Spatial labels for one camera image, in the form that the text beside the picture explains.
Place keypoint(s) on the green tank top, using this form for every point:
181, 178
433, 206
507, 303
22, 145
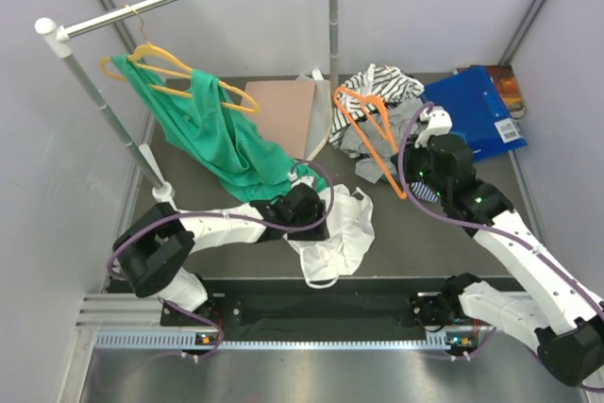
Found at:
223, 140

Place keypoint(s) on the grey shirt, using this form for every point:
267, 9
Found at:
353, 146

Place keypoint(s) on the yellow clothes hanger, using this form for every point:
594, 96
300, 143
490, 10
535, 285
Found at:
149, 50

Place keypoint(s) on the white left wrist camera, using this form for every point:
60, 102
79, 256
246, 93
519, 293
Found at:
297, 180

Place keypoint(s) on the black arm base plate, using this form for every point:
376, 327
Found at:
248, 307

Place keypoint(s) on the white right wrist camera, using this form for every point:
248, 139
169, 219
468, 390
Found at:
433, 122

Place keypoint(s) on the striped black white shirt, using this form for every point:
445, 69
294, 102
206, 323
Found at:
386, 81

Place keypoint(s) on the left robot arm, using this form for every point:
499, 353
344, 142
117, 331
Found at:
152, 252

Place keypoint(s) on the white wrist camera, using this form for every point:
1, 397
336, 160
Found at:
433, 122
297, 180

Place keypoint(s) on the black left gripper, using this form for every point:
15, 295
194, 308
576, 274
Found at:
317, 234

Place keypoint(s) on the white tank top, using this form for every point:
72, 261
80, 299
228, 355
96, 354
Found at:
351, 234

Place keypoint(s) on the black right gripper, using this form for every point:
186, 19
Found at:
410, 153

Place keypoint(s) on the blue folder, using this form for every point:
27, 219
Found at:
477, 111

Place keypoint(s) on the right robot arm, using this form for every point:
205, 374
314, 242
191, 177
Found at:
562, 321

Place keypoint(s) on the blue striped shirt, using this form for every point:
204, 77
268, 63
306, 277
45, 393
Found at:
423, 193

